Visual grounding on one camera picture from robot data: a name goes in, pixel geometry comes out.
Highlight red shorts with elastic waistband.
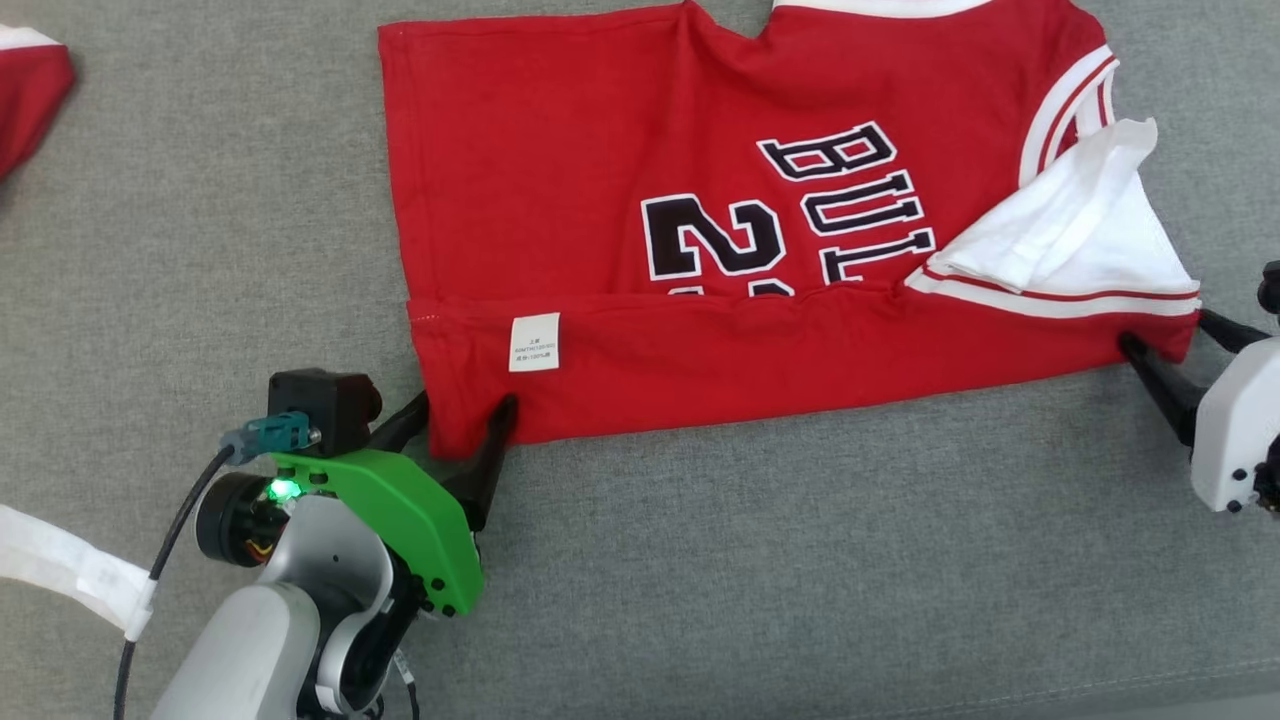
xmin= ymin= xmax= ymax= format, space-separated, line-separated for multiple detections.
xmin=0 ymin=25 xmax=78 ymax=181

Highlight thin black cable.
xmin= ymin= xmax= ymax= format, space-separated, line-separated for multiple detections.
xmin=385 ymin=648 xmax=422 ymax=720

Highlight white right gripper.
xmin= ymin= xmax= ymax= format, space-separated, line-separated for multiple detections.
xmin=1118 ymin=309 xmax=1280 ymax=516

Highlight white cloth strap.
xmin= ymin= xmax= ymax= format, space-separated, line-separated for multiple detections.
xmin=0 ymin=505 xmax=157 ymax=642

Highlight red basketball jersey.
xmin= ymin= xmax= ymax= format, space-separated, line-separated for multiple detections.
xmin=378 ymin=0 xmax=1201 ymax=461

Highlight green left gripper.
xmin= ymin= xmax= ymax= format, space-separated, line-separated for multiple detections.
xmin=272 ymin=392 xmax=520 ymax=617

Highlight black cable with teal connector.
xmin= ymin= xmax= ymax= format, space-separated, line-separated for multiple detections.
xmin=113 ymin=412 xmax=314 ymax=720

